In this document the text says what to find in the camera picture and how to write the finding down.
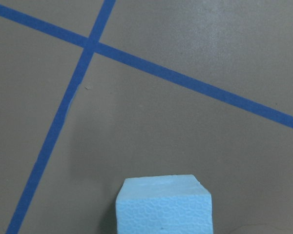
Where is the light blue foam block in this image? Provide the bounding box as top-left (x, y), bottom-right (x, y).
top-left (115, 175), bottom-right (213, 234)

